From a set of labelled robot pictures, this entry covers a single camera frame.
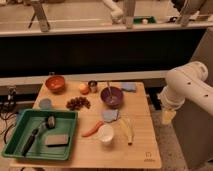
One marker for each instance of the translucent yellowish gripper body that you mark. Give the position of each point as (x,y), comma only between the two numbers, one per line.
(167,116)

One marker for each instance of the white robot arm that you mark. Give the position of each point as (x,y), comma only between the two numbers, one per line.
(185,82)

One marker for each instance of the yellow banana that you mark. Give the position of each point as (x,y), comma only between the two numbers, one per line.
(127,129)

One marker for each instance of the light blue cloth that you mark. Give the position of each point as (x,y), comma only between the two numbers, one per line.
(128,86)

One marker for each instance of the blue cloth piece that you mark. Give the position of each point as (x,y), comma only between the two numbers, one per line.
(110,115)

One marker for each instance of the purple bowl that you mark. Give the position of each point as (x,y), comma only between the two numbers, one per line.
(117,97)

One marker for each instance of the white plastic cup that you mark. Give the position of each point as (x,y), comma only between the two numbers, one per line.
(106,134)

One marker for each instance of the orange carrot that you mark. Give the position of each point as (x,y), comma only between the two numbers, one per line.
(93,130)

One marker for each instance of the small metal cup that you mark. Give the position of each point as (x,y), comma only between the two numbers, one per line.
(93,86)

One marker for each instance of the orange fruit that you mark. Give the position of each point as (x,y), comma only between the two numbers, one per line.
(83,88)

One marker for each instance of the bunch of dark grapes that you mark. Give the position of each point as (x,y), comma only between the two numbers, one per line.
(77,103)

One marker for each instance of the grey sponge block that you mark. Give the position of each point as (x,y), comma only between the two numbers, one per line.
(56,140)

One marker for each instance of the green plastic tray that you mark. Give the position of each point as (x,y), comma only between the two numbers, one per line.
(66,122)

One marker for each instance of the orange bowl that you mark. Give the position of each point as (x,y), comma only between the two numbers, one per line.
(55,83)

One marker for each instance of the black handled brush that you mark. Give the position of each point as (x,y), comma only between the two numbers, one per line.
(36,132)

